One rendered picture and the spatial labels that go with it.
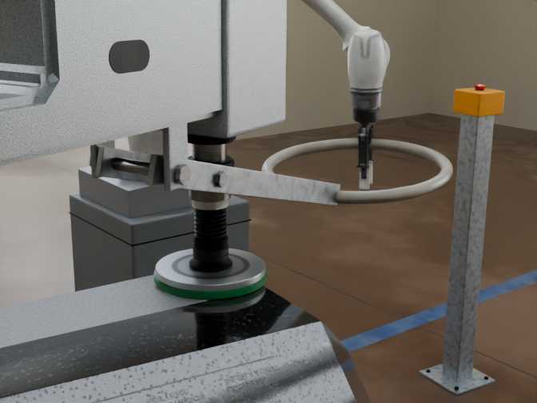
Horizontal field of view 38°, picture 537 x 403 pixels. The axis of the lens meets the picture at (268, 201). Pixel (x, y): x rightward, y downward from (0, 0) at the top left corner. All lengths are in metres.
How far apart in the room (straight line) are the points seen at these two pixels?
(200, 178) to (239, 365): 0.32
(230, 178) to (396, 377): 1.77
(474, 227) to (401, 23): 6.05
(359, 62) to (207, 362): 1.15
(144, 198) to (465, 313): 1.31
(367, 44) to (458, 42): 6.81
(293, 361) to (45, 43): 0.64
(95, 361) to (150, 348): 0.09
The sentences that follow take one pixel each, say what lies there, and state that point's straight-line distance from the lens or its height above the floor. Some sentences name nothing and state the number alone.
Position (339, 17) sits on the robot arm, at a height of 1.33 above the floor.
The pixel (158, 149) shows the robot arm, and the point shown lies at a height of 0.96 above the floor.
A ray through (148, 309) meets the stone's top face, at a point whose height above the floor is 0.87.
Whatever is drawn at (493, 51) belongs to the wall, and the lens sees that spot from 8.70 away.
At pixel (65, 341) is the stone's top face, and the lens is 1.32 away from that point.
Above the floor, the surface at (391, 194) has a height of 0.96.
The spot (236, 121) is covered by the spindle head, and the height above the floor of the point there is 1.20.
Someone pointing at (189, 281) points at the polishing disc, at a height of 0.90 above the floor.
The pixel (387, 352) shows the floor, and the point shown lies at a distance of 3.25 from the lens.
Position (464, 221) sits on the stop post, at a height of 0.62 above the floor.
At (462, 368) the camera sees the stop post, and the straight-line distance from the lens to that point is 3.05.
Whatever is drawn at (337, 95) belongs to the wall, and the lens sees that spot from 8.18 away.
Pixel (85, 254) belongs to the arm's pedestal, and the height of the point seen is 0.63.
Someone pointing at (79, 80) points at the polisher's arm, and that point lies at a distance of 1.06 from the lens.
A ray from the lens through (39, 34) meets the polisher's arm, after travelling 1.03.
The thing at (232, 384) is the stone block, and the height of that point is 0.82.
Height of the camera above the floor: 1.43
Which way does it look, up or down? 16 degrees down
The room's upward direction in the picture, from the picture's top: straight up
